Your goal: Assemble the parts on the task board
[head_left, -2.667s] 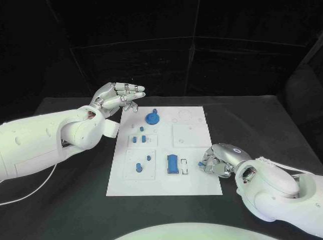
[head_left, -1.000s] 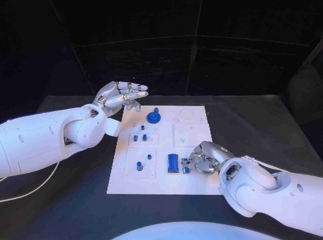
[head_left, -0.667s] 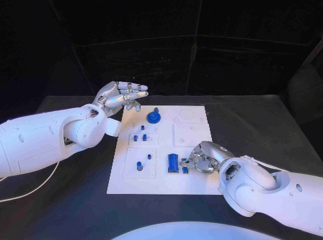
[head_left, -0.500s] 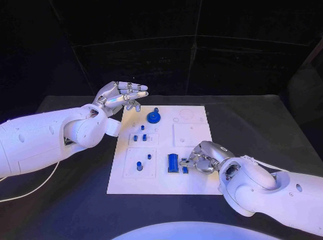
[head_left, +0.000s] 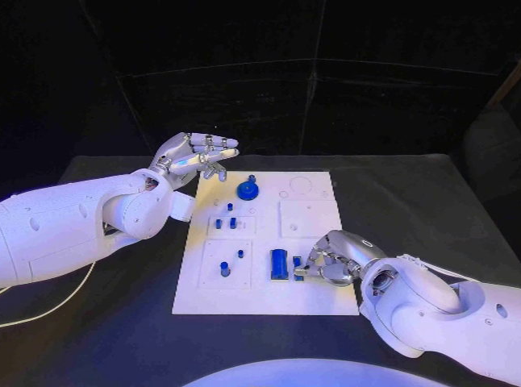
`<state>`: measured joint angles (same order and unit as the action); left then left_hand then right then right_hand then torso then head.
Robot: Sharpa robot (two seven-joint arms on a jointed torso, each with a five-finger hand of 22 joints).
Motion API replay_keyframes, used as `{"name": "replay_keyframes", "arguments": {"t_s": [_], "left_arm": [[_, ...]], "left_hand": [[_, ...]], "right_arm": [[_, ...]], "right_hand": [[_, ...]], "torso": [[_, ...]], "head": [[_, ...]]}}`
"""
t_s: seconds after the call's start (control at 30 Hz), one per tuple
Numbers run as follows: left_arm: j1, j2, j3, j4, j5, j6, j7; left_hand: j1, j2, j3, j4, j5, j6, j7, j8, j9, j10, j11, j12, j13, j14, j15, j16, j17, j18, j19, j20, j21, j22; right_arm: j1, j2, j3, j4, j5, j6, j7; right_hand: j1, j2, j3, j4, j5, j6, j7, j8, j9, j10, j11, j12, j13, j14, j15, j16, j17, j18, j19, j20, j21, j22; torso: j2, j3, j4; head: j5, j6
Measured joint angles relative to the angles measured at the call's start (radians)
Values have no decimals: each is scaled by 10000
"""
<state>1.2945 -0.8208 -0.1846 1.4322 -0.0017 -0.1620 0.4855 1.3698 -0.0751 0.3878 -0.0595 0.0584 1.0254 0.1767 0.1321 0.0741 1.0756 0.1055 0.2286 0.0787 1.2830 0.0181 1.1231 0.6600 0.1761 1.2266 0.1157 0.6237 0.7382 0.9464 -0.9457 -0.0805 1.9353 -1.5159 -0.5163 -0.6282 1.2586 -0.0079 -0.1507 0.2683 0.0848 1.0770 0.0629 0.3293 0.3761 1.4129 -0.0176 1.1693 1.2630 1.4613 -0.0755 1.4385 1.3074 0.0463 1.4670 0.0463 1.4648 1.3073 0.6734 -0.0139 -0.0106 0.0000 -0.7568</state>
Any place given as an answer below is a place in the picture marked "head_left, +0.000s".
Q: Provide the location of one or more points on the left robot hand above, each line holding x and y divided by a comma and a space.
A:
187, 157

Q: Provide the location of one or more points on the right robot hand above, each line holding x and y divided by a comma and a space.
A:
348, 257

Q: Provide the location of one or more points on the blue plug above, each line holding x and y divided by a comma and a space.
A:
298, 267

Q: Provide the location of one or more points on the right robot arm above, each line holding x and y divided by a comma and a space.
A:
452, 314

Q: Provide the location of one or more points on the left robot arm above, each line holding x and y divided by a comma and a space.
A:
60, 223

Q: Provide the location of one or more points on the white task board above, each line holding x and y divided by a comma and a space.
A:
260, 299

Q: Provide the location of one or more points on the long blue cylinder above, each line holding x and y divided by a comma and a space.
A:
279, 264

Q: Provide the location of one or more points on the blue gear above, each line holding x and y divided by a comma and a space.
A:
247, 191

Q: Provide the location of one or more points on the small blue block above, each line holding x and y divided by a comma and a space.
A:
218, 223
233, 223

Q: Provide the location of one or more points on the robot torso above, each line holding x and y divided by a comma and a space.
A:
317, 375

